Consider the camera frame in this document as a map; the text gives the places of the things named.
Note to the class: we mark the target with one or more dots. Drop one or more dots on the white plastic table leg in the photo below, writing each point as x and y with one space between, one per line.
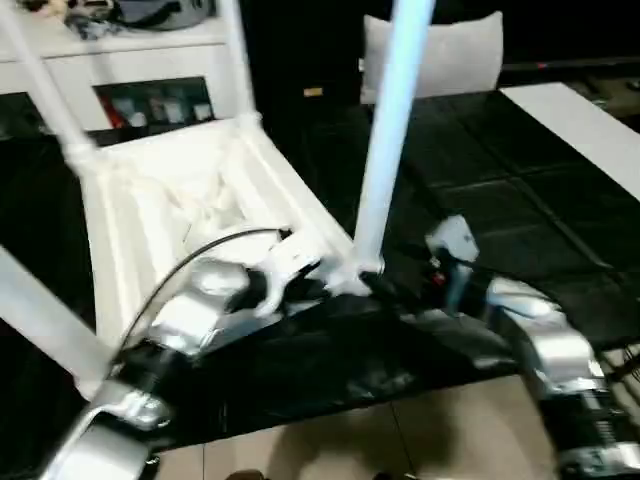
45 80
45 320
390 130
238 60

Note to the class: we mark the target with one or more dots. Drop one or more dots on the white plastic table top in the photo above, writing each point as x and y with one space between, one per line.
180 210

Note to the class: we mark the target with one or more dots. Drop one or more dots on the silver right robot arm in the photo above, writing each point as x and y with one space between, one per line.
550 350

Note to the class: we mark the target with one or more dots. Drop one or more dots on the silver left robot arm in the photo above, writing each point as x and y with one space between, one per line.
170 330

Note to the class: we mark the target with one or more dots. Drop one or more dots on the black work mat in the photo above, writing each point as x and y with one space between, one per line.
500 200

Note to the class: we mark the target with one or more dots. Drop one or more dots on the black cabinet with gold label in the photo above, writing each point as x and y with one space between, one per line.
300 50

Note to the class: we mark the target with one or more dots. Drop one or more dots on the white cabinet with glass doors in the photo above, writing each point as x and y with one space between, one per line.
130 65

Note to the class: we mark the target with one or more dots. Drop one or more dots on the dark grey helmet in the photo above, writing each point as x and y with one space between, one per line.
165 10

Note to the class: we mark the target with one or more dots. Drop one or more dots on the dark clutter pile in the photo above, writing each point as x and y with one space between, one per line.
85 20

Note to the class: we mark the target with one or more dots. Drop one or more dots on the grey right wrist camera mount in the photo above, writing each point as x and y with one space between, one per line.
452 240

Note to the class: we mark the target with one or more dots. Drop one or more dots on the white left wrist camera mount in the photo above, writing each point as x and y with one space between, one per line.
285 265

